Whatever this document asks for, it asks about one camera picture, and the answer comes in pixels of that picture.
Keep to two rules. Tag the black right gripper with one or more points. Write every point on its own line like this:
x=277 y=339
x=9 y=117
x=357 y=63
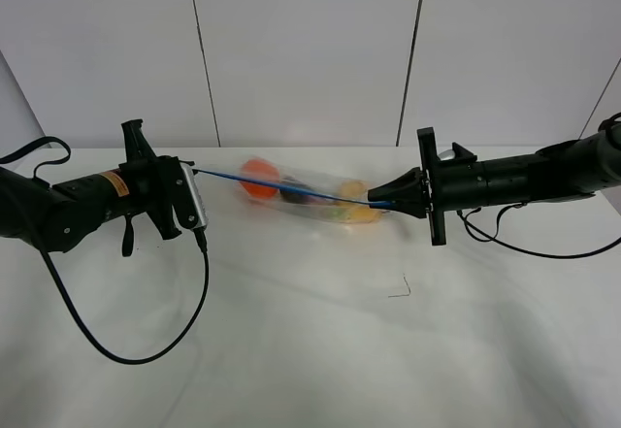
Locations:
x=449 y=187

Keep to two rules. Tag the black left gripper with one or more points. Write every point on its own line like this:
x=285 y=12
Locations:
x=158 y=186

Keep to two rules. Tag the purple eggplant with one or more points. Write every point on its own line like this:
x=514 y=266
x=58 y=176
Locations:
x=296 y=193

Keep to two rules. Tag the yellow pear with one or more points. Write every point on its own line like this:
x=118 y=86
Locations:
x=351 y=211

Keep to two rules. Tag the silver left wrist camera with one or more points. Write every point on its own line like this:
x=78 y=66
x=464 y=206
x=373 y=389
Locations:
x=201 y=218

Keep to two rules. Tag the orange fruit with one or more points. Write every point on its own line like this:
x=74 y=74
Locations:
x=260 y=178

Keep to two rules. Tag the clear zip bag blue seal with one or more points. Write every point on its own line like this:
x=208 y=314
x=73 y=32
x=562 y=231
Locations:
x=324 y=186

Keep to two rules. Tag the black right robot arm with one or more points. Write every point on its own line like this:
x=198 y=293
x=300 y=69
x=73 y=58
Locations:
x=568 y=171

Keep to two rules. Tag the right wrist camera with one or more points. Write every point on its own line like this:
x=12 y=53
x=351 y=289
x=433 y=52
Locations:
x=457 y=154

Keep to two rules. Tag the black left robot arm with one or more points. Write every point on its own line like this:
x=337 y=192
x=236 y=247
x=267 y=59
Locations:
x=63 y=213

